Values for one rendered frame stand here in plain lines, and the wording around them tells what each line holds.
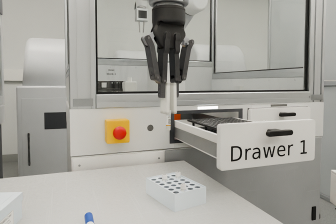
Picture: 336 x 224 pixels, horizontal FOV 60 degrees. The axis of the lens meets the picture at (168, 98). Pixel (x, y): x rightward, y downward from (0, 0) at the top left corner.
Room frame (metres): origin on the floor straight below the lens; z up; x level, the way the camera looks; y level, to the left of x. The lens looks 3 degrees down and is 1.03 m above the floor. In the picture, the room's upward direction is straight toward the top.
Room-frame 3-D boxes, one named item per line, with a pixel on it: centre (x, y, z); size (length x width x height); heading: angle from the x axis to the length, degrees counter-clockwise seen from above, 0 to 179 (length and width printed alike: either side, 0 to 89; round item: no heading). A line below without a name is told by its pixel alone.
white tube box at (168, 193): (0.66, -0.02, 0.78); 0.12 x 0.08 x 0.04; 32
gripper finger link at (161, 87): (0.65, 0.02, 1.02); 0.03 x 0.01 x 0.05; 122
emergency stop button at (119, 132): (0.87, 0.15, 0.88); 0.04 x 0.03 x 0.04; 110
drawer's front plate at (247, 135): (0.73, -0.26, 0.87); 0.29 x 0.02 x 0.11; 110
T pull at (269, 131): (0.71, -0.26, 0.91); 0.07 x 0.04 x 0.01; 110
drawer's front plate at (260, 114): (1.14, -0.44, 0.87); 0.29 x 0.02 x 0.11; 110
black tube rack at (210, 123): (0.92, -0.19, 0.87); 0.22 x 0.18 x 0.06; 20
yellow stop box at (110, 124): (0.90, 0.16, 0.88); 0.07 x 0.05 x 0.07; 110
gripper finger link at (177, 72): (0.67, -0.01, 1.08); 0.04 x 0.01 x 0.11; 32
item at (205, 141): (0.93, -0.18, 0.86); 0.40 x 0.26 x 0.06; 20
